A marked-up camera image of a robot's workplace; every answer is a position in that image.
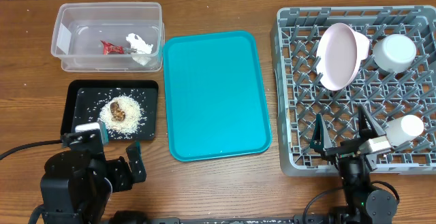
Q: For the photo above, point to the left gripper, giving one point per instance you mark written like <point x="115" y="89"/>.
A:
<point x="124" y="178"/>

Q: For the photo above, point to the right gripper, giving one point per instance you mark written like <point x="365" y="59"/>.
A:
<point x="320" y="139"/>

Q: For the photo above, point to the brown food scrap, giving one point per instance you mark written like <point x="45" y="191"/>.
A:
<point x="117" y="113"/>

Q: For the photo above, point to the white cup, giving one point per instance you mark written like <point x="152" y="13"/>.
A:
<point x="404" y="129"/>

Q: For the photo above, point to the pink bowl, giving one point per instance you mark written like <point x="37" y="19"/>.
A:
<point x="341" y="50"/>

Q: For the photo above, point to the grey-white bowl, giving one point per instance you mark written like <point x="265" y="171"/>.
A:
<point x="394" y="53"/>

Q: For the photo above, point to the red snack wrapper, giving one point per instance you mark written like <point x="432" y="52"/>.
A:
<point x="109" y="48"/>

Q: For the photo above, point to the white napkin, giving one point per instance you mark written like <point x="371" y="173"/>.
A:
<point x="141" y="48"/>

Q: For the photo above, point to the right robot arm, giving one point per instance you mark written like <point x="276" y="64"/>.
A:
<point x="367" y="201"/>

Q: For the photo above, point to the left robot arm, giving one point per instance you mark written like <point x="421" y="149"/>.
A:
<point x="78" y="183"/>

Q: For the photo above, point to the grey dishwasher rack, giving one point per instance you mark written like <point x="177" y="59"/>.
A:
<point x="295" y="37"/>

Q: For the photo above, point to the rice pile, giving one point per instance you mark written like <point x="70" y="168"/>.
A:
<point x="93" y="104"/>

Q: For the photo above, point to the black tray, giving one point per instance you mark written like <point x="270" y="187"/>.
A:
<point x="148" y="131"/>

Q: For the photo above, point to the teal plastic tray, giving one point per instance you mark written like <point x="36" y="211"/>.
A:
<point x="215" y="98"/>

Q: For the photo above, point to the clear plastic bin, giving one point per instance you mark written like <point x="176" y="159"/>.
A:
<point x="80" y="28"/>

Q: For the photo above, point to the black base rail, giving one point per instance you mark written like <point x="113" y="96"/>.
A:
<point x="135" y="217"/>

